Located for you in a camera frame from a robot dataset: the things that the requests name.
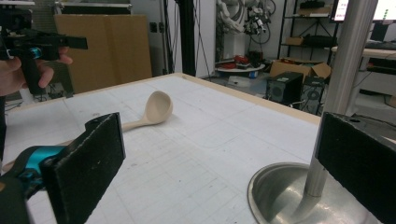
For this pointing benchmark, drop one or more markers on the white robot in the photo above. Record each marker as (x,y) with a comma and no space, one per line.
(233,28)

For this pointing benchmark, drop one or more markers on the black computer tower green label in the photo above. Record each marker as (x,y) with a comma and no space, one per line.
(285,87)

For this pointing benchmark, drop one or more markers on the wooden ladle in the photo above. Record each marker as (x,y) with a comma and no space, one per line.
(158,107)

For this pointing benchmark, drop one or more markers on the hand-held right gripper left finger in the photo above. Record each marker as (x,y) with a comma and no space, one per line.
(84,174)

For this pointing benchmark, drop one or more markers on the tall metal stand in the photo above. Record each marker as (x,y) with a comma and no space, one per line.
(342,62)

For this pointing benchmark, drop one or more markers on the small cardboard box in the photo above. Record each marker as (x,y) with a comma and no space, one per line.
(294,40)

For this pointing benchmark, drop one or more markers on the white desk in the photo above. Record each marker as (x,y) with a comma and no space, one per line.
(373,81)

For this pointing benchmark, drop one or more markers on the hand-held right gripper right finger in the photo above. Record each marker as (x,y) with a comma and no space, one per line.
(358,168)

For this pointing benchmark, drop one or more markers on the large wooden board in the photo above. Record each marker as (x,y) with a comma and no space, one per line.
(112,49)

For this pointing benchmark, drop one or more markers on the round white table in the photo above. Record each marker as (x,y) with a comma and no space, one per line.
(239,69)

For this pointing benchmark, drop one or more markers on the open cardboard box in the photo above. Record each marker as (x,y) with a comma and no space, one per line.
(295,67)

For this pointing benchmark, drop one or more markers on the black metal shelf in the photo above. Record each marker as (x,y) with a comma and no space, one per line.
(311,40)

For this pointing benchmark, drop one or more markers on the black frame post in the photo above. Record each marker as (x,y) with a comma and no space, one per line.
(187,34)

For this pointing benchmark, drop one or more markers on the white grid paper mat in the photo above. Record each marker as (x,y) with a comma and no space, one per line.
(193,149)

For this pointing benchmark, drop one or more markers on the computer monitor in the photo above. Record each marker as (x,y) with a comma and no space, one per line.
(339,9)

